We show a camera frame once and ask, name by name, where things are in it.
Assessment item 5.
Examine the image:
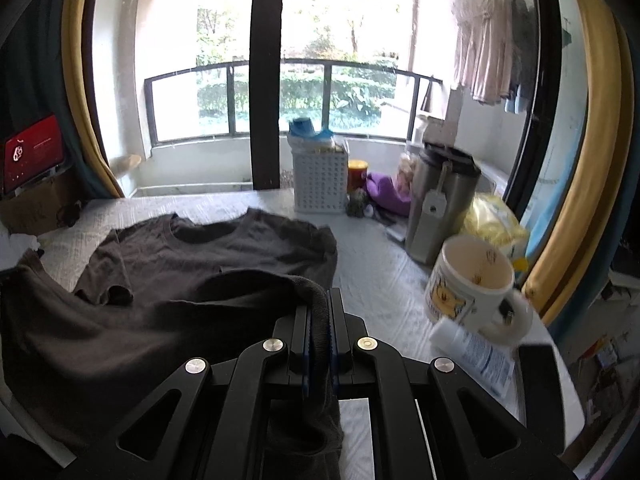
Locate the dark grey t-shirt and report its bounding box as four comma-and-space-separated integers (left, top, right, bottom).
1, 209, 344, 479

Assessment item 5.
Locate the white textured bedspread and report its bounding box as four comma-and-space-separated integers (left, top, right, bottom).
1, 190, 585, 479

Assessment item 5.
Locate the white bear mug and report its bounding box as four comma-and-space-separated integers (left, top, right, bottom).
424, 234, 533, 347

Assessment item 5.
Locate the white lotion tube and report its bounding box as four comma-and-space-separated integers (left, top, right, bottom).
430, 318, 515, 399

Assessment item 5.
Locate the purple plush toy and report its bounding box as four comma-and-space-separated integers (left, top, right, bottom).
367, 172, 411, 217

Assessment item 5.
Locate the white perforated basket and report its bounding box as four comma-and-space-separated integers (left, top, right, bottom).
292, 151, 348, 214

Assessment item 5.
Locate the red yellow can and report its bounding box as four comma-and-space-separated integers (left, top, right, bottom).
347, 159, 369, 193

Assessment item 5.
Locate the yellow plastic bag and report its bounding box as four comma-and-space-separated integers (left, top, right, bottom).
461, 193, 529, 262

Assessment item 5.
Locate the stainless steel thermos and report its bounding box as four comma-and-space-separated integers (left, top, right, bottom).
405, 142, 480, 268

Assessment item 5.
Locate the black rectangular case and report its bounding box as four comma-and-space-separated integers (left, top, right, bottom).
518, 344, 565, 455

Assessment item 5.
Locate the blue cloth in basket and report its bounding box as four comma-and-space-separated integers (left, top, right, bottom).
288, 117, 334, 151

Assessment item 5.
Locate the right yellow curtain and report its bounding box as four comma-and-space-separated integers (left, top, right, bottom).
524, 0, 637, 326

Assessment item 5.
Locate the yellow curtain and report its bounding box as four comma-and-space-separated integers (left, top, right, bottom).
524, 0, 637, 326
61, 0, 124, 198

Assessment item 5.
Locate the balcony railing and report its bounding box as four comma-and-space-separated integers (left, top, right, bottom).
143, 58, 444, 146

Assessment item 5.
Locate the cardboard box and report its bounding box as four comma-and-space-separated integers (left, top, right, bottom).
1, 170, 85, 236

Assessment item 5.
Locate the white pillow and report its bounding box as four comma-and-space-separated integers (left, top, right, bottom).
0, 226, 40, 271

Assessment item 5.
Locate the red screen tablet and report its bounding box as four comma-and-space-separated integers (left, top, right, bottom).
1, 115, 65, 194

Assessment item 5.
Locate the hanging pink garment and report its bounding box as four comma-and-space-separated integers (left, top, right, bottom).
452, 0, 513, 105

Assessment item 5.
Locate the hanging dark garment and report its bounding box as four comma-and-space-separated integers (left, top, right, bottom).
504, 0, 537, 114

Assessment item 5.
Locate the left yellow curtain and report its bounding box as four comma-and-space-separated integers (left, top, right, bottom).
61, 0, 124, 198

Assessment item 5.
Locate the dark window frame post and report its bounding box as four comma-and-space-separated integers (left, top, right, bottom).
248, 0, 283, 191

